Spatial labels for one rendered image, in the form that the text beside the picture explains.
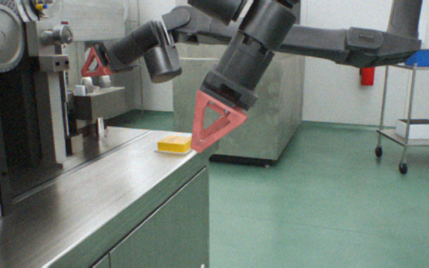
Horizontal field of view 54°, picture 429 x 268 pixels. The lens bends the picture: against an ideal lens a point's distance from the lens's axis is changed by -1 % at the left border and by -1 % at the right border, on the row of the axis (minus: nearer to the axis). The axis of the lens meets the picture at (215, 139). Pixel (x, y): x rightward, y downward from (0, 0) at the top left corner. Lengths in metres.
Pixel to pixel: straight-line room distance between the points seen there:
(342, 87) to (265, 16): 4.81
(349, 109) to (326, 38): 4.46
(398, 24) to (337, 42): 0.13
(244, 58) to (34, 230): 0.40
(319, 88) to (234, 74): 4.82
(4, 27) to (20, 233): 0.41
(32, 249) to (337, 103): 4.90
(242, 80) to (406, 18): 0.52
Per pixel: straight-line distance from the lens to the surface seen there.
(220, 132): 0.52
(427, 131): 4.04
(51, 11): 0.99
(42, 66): 0.93
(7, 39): 0.92
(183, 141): 1.02
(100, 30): 1.77
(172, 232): 1.02
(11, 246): 0.66
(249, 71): 0.52
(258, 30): 0.52
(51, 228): 0.69
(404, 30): 0.95
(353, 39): 0.89
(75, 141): 1.06
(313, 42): 0.90
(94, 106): 1.08
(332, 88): 5.32
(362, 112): 5.36
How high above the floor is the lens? 1.19
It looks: 15 degrees down
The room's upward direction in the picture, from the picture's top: straight up
